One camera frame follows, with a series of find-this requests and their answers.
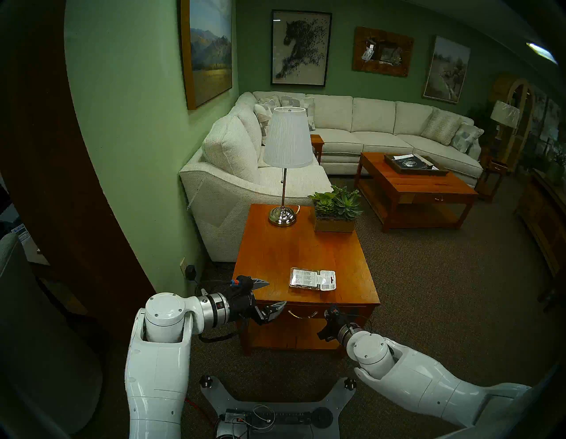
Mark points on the rustic wooden framed mirror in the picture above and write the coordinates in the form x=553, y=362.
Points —
x=360, y=55

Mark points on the orange wooden coffee table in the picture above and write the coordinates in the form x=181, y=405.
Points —
x=413, y=186

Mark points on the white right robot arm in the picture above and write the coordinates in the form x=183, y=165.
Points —
x=420, y=380

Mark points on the black power strip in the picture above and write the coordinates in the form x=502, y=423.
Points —
x=287, y=417

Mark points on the grey upholstered chair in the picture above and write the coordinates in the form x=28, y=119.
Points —
x=44, y=345

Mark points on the clear plastic blister package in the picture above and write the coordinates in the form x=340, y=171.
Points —
x=311, y=279

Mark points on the black power adapter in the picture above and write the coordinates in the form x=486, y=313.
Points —
x=191, y=272

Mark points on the orange wooden end table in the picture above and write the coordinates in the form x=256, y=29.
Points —
x=305, y=248

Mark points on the dark wooden tray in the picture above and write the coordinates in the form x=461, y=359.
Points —
x=437, y=171

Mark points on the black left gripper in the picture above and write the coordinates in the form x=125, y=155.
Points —
x=241, y=305

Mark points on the mountain landscape painting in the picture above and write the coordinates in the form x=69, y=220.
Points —
x=210, y=53

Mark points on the small grey patterned pillow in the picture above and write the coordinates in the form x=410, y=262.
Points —
x=267, y=101

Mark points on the cream sectional sofa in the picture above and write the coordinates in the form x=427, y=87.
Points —
x=362, y=121

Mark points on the table lamp white pleated shade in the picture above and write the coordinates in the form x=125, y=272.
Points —
x=287, y=137

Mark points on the potted green plant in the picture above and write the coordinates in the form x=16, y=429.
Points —
x=556, y=170

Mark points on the brown wooden sideboard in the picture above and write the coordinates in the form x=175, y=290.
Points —
x=544, y=219

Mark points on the white labelled carton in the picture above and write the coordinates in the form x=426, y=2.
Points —
x=20, y=233

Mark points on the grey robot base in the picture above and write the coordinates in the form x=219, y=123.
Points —
x=336, y=398

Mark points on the beige striped pillow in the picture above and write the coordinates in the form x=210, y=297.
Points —
x=442, y=127

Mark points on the succulent plant in wooden box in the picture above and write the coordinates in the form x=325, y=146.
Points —
x=336, y=208

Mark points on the black book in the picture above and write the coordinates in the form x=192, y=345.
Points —
x=411, y=163

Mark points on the tree landscape painting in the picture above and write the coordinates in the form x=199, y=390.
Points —
x=446, y=68

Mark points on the lamp with wrapped white shade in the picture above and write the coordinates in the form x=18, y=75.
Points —
x=505, y=113

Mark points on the arched light wooden cabinet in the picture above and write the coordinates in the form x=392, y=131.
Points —
x=525, y=90

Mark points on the dark wooden side table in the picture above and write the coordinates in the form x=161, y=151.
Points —
x=495, y=167

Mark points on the black framed horse artwork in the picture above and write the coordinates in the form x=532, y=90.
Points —
x=300, y=48

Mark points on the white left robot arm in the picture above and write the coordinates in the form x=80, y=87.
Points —
x=154, y=367

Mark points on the small wooden side table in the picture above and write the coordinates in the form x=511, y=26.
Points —
x=317, y=140

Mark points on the dark brown wooden door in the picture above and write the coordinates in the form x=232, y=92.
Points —
x=66, y=221

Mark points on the grey patch patterned pillow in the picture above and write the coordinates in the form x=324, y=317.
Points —
x=466, y=138
x=308, y=108

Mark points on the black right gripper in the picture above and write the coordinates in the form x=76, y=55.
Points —
x=334, y=325

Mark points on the ceiling light panel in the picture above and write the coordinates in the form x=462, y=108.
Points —
x=541, y=52

